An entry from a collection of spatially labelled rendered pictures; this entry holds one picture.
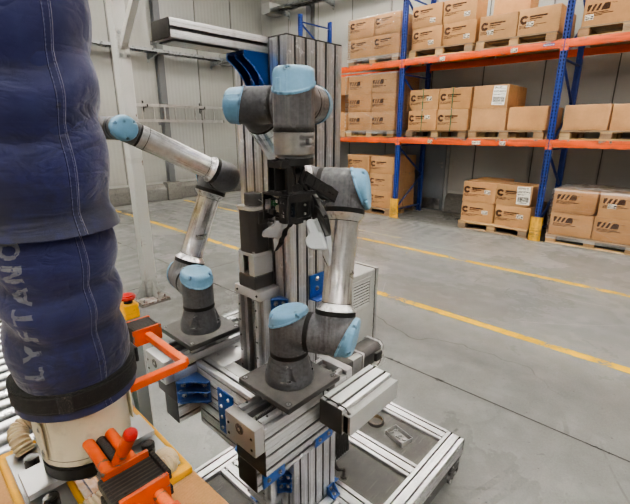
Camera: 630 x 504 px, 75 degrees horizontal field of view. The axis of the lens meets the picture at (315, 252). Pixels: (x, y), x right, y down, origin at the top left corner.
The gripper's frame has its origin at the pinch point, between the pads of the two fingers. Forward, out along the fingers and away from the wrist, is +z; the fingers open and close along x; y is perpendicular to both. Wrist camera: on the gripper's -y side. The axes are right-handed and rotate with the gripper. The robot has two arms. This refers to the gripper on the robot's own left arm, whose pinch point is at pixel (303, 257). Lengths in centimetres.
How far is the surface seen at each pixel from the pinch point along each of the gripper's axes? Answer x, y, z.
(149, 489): -0.8, 35.7, 31.8
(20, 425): -46, 45, 39
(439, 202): -360, -803, 133
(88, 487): -38, 36, 58
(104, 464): -13, 38, 33
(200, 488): -18, 18, 58
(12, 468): -40, 48, 44
